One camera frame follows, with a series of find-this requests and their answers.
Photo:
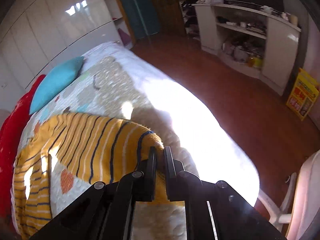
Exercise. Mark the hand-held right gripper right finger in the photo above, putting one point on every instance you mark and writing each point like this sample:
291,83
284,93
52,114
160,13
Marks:
170,177

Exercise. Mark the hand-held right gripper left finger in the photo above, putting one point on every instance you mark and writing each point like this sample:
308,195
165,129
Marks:
150,175

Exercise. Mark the yellow striped knit sweater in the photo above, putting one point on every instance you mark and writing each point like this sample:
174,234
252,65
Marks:
95,140

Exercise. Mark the quilted patchwork bedspread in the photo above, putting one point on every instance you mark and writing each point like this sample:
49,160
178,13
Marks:
112,85

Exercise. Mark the turquoise knit pillow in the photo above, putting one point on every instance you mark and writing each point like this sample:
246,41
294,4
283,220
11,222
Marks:
55,85

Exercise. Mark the white office chair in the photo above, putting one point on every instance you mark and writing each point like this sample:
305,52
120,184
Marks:
305,200

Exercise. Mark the purple folded cloth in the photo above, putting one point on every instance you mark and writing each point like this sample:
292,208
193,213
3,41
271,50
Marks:
124,37

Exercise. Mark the red snowflake pillow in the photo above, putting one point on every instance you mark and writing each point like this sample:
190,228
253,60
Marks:
12,135

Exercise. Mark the yellow container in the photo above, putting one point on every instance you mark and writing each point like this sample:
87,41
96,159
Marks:
256,62

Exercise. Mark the yellow printed cardboard box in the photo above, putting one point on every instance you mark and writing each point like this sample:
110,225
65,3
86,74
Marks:
302,95

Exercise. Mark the white shelf unit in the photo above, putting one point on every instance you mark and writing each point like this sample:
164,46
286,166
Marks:
280,55

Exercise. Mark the cluttered shoe rack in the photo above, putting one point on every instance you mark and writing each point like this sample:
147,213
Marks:
187,12

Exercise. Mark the teal door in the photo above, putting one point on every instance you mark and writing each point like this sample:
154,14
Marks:
140,7

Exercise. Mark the wooden open shelf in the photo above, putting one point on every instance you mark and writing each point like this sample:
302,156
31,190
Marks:
117,10

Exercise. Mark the brown wooden door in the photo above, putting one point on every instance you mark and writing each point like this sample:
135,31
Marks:
167,5

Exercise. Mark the glossy white wardrobe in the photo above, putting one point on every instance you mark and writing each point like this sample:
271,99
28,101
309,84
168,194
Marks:
50,25

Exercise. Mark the white mug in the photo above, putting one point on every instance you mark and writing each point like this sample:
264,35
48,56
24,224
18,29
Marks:
267,9

